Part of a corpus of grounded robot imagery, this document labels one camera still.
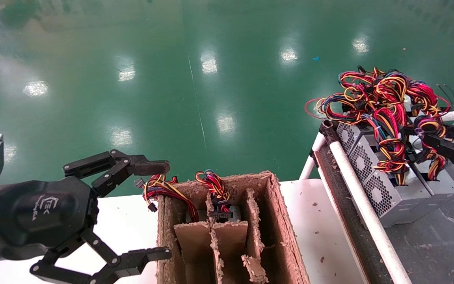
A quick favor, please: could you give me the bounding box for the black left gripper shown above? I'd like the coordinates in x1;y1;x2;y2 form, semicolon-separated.
0;149;172;284

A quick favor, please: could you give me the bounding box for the power supply with coloured wires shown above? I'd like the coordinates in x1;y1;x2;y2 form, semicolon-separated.
134;174;212;223
195;170;242;222
363;114;454;228

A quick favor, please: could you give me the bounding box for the dark grey work mat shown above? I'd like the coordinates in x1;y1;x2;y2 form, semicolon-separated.
385;158;454;284

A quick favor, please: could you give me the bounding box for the brown cardboard divider box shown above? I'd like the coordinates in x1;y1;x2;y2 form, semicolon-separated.
156;170;310;284

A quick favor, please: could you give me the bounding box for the tangled coloured wire heap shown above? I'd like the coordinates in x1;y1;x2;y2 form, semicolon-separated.
305;66;452;186

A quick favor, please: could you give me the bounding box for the long white rail pipe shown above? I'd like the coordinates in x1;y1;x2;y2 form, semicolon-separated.
329;140;413;284

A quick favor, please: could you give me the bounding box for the short white frame pipe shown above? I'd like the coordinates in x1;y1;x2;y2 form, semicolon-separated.
299;132;327;181

